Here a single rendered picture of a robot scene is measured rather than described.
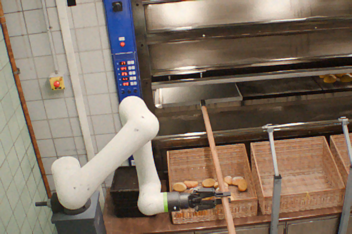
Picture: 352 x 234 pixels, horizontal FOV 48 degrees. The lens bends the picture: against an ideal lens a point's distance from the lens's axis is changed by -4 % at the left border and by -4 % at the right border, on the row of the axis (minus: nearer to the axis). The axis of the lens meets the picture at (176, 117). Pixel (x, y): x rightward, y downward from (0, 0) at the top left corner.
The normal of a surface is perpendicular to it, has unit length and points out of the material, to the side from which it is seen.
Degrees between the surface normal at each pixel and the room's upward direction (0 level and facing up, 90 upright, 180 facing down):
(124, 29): 90
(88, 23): 90
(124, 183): 0
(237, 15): 70
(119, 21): 90
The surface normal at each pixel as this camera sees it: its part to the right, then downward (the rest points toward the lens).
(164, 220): -0.08, -0.88
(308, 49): 0.01, 0.13
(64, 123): 0.04, 0.46
